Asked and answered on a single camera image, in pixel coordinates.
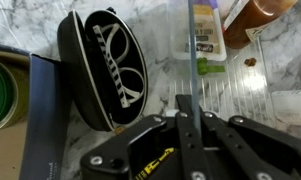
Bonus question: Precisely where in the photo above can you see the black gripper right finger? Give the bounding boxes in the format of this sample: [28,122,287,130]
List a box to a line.
[199,106,301,180]

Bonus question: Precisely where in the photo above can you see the black glasses case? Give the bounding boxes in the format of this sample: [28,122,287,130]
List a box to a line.
[56,7,150,132]

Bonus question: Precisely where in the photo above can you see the dark grey cardboard box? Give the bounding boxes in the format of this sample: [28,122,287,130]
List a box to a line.
[0,42,73,180]

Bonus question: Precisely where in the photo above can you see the round green lid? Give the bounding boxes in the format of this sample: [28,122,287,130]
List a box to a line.
[0,49,31,134]

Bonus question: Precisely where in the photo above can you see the white striped glasses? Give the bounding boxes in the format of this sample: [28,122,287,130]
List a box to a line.
[92,22,146,110]

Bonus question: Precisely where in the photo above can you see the clear plastic container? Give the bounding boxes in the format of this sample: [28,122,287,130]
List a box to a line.
[165,0,301,135]

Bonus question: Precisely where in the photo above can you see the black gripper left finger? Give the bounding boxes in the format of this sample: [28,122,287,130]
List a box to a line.
[79,94,204,180]

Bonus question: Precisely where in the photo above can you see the hot sauce bottle red cap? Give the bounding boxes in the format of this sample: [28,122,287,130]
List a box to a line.
[222,0,300,50]

